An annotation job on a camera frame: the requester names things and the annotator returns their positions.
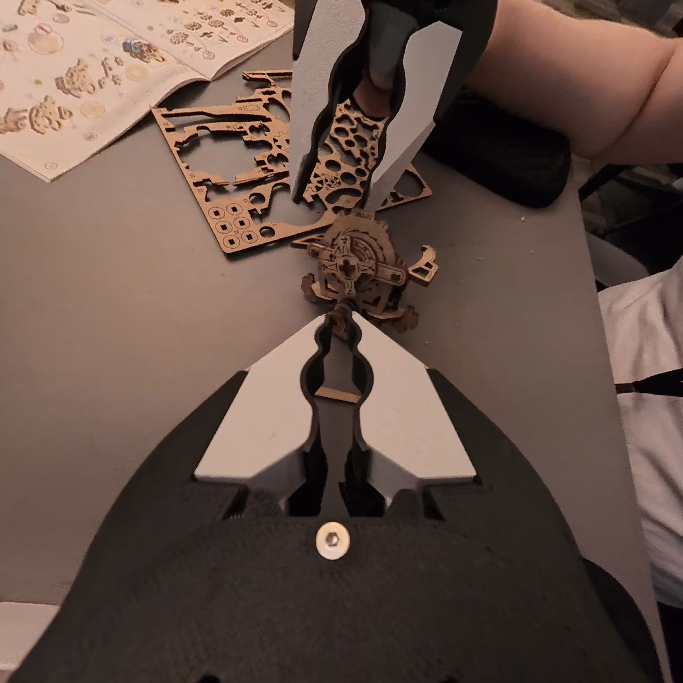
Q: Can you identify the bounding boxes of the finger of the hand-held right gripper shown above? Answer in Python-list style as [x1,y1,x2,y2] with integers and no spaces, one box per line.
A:
[363,21,464,210]
[291,0,370,205]

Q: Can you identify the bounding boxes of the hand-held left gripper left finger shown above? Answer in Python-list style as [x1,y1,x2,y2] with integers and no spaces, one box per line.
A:
[194,314,329,517]

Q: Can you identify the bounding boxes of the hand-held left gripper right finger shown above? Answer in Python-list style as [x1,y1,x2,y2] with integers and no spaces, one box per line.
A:
[344,311,477,517]

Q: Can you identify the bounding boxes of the assembled wooden gear model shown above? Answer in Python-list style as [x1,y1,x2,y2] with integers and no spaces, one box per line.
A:
[292,209,439,342]

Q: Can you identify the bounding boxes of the laser-cut wooden parts sheet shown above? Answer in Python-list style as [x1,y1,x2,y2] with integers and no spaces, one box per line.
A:
[151,69,433,254]

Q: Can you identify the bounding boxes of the person's right forearm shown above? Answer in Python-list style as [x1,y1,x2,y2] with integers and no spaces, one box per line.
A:
[470,0,683,166]

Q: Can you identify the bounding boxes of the person's right hand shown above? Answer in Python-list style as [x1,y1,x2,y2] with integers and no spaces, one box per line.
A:
[352,72,398,119]

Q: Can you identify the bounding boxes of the black pouch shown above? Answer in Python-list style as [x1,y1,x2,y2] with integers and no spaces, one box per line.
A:
[422,88,572,210]

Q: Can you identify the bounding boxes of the instruction booklet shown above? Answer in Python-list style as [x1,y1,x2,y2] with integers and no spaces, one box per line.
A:
[0,0,295,183]

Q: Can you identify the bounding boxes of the person's white shirt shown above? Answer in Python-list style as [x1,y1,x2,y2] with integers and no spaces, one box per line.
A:
[598,269,683,609]

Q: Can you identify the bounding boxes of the black strap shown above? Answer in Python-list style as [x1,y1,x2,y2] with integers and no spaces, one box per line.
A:
[614,368,683,396]

